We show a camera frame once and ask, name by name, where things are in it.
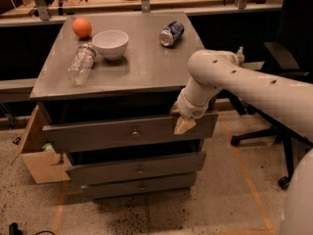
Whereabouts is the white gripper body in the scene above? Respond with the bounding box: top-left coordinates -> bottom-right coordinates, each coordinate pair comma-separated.
177,89 -> 208,119

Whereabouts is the grey drawer cabinet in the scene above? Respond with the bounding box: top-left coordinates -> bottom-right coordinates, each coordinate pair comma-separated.
30,13 -> 217,199

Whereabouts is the grey metal rail shelf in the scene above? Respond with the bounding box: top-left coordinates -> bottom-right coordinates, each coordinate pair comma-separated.
0,61 -> 265,105

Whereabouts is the grey top drawer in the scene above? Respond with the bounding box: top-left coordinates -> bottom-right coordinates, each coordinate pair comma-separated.
43,112 -> 218,153

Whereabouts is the grey drawer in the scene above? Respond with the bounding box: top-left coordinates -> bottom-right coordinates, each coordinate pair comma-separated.
81,172 -> 197,199
67,152 -> 206,185
43,112 -> 218,153

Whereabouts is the orange fruit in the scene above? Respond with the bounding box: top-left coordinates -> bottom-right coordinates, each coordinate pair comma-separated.
72,18 -> 92,38

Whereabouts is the cardboard box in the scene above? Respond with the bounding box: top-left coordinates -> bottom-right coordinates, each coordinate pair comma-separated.
11,106 -> 70,184

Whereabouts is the grey bottom drawer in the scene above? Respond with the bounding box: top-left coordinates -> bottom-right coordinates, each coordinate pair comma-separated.
81,172 -> 197,199

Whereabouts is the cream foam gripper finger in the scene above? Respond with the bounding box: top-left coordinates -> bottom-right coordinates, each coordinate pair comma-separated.
169,101 -> 198,136

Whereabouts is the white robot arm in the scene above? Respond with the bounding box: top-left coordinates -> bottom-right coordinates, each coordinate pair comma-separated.
174,50 -> 313,235

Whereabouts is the hand sanitizer pump bottle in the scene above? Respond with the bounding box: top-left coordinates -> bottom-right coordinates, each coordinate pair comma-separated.
236,46 -> 245,67

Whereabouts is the black office chair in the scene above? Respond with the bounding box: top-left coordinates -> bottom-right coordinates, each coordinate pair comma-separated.
228,42 -> 311,190

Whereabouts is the black cable on floor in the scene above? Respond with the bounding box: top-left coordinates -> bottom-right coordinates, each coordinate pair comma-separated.
8,222 -> 57,235

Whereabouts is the blue soda can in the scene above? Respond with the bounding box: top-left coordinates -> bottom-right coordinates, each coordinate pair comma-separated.
159,22 -> 185,47

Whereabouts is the white bowl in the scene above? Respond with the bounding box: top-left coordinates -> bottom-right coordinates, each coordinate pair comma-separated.
92,30 -> 129,60

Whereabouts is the clear plastic water bottle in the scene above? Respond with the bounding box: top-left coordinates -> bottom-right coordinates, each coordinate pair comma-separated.
67,42 -> 96,85

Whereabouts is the grey middle drawer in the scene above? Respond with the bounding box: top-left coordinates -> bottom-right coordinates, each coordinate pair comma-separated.
67,152 -> 206,185

